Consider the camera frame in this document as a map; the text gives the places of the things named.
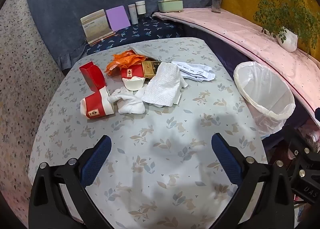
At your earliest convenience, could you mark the white jar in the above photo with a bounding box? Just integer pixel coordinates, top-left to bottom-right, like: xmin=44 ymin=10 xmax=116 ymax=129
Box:
xmin=135 ymin=0 xmax=146 ymax=15

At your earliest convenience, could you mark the cream card stand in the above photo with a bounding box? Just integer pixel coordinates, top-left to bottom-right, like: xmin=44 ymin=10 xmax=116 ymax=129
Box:
xmin=80 ymin=9 xmax=116 ymax=46

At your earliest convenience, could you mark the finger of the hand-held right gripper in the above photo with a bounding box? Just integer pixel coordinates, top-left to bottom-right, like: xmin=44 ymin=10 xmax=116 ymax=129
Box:
xmin=285 ymin=125 xmax=320 ymax=178

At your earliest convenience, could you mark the printed white paper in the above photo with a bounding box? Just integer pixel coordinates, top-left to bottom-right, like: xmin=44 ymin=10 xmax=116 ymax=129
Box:
xmin=171 ymin=60 xmax=216 ymax=82

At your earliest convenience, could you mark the white paper towel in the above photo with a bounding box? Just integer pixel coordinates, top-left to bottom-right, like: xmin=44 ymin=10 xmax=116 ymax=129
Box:
xmin=141 ymin=62 xmax=188 ymax=108

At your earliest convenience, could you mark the dark purple cloth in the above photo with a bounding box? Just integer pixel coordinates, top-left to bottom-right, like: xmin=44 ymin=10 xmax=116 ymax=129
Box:
xmin=184 ymin=25 xmax=320 ymax=146

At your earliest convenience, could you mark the white lined trash bin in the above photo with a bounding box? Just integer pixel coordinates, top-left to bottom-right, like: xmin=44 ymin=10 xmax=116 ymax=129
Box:
xmin=233 ymin=61 xmax=296 ymax=135

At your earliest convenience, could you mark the pink cloth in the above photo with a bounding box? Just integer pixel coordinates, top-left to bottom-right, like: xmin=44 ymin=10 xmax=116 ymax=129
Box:
xmin=152 ymin=7 xmax=320 ymax=122

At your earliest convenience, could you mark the green tissue box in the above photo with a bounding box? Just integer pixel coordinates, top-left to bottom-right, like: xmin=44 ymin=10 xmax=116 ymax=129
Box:
xmin=157 ymin=0 xmax=184 ymax=13

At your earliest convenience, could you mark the red carton box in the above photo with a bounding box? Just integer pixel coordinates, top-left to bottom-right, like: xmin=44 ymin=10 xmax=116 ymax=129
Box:
xmin=79 ymin=61 xmax=107 ymax=92

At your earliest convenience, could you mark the gold box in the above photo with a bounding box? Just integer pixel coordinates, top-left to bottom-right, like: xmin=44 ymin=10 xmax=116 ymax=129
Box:
xmin=142 ymin=60 xmax=162 ymax=79

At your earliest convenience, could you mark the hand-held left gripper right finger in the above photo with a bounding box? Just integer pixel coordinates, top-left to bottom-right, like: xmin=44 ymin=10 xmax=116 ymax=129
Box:
xmin=211 ymin=133 xmax=300 ymax=229

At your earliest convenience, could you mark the green plant in white pot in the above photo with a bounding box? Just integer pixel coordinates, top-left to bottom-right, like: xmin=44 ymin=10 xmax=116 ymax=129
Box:
xmin=240 ymin=0 xmax=316 ymax=53

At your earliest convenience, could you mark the crushed red paper cup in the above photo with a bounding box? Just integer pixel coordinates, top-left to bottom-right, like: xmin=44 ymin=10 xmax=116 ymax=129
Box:
xmin=121 ymin=67 xmax=146 ymax=92

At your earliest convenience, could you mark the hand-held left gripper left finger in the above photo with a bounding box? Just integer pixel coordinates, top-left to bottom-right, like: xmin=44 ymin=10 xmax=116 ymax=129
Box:
xmin=28 ymin=135 xmax=112 ymax=229

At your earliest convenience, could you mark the navy floral cloth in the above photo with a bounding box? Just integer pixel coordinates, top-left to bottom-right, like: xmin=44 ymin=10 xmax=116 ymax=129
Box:
xmin=86 ymin=16 xmax=186 ymax=56

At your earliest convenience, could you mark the orange plastic bag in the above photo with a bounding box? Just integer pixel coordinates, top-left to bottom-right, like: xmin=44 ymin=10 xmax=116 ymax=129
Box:
xmin=105 ymin=53 xmax=146 ymax=76

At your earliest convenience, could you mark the red and white paper cup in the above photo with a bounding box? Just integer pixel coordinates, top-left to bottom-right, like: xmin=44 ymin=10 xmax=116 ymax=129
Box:
xmin=80 ymin=86 xmax=116 ymax=120

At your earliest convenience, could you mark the white tube bottle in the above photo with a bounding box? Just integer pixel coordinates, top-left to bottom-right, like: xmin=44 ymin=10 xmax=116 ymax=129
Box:
xmin=128 ymin=4 xmax=139 ymax=25

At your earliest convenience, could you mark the white tissue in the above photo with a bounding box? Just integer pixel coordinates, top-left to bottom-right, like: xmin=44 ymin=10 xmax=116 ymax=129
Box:
xmin=107 ymin=86 xmax=146 ymax=115

